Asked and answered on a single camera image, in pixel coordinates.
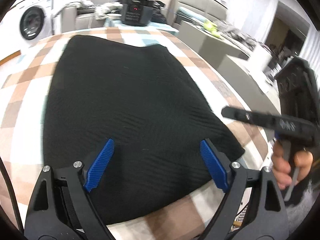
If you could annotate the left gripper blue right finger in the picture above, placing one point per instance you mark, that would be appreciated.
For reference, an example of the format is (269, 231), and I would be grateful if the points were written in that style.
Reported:
(217, 164)

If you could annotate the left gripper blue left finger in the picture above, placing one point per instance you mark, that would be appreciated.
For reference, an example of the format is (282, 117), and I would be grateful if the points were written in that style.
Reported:
(96, 163)

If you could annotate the black knit sweater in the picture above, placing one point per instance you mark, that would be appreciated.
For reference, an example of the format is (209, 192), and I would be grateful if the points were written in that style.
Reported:
(145, 100)

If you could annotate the person's right hand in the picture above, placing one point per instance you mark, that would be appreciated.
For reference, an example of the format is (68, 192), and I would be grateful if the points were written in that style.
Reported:
(281, 168)

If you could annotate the beige cardboard box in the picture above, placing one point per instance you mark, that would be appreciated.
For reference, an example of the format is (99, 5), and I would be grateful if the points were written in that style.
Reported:
(210, 48)

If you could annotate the green toy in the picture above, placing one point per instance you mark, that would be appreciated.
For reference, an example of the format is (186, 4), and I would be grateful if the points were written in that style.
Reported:
(211, 28)

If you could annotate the checkered tablecloth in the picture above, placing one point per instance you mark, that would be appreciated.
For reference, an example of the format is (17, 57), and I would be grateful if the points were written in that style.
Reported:
(25, 85)

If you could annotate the grey sofa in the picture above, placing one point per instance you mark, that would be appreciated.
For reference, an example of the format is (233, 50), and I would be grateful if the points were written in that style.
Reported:
(94, 17)

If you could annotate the black electric pressure cooker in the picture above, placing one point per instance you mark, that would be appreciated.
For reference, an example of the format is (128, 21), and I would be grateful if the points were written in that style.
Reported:
(137, 12)

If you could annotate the white washing machine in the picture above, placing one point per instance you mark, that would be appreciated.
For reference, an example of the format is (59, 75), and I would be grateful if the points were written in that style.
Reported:
(32, 20)

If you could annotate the light blue blanket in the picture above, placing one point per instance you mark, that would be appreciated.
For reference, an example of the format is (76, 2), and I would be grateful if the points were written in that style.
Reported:
(69, 3)

